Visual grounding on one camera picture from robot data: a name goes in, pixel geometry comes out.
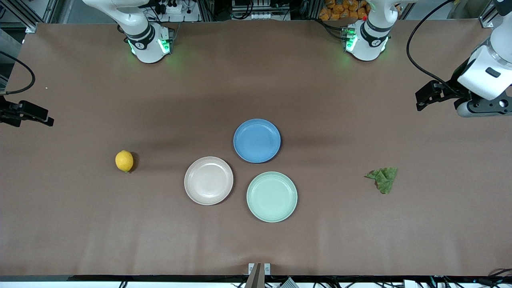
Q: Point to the background control equipment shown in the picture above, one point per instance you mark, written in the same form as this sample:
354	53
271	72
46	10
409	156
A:
260	8

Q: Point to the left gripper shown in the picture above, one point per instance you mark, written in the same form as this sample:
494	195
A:
448	92

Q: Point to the blue plate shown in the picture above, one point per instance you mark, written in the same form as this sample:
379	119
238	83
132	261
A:
256	140

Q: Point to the white power strip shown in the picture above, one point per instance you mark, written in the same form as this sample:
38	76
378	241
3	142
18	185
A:
176	11

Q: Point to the pink plate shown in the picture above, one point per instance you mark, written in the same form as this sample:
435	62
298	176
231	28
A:
208	180

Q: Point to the yellow lemon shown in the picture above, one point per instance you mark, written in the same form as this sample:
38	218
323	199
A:
124	161

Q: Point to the aluminium frame profile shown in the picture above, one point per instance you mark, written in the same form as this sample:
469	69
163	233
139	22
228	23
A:
490	16
24	18

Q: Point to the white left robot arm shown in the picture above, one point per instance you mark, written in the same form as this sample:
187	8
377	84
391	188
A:
370	40

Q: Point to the green lettuce leaf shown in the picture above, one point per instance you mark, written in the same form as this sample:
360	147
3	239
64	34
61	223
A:
384	178

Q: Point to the bag of oranges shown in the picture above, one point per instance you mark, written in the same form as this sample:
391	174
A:
340	10

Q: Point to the light green plate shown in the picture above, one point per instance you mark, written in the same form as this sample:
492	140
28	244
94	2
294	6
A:
272	196

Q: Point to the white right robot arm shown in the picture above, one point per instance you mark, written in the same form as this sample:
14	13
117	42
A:
144	36

